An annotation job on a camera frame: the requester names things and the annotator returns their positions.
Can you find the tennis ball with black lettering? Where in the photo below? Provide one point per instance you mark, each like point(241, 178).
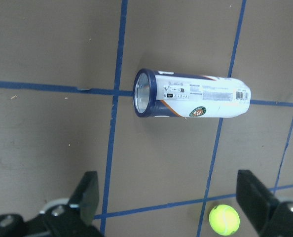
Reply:
point(224, 220)

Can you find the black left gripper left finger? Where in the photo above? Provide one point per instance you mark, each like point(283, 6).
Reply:
point(85, 198)

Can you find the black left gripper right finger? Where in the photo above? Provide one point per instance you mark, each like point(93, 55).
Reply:
point(255, 200)

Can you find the white blue tennis ball can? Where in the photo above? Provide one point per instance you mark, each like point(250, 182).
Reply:
point(169, 94)

